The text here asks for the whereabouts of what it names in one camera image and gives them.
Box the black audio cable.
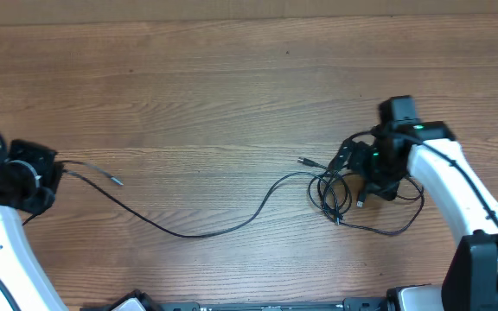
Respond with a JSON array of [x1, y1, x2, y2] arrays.
[[61, 157, 332, 239]]

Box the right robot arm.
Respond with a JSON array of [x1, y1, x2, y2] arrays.
[[329, 95, 498, 310]]

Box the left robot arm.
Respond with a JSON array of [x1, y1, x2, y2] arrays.
[[0, 133, 66, 310]]

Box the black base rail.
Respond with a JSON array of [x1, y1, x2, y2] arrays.
[[156, 297, 397, 311]]

